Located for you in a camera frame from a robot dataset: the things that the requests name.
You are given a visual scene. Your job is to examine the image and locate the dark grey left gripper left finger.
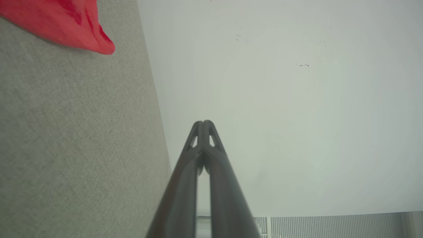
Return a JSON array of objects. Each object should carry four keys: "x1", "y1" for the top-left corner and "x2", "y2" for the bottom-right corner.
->
[{"x1": 145, "y1": 121, "x2": 204, "y2": 238}]

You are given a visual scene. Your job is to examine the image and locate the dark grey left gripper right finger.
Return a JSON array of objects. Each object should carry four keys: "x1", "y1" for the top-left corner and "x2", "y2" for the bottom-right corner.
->
[{"x1": 203, "y1": 120, "x2": 261, "y2": 238}]

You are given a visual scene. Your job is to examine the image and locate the red and white shirt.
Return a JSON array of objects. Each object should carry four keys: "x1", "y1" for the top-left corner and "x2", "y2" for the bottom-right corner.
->
[{"x1": 0, "y1": 0, "x2": 115, "y2": 55}]

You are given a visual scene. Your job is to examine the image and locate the white ribbed panel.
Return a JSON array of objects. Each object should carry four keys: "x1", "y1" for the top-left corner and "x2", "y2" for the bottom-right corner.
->
[{"x1": 253, "y1": 213, "x2": 405, "y2": 238}]

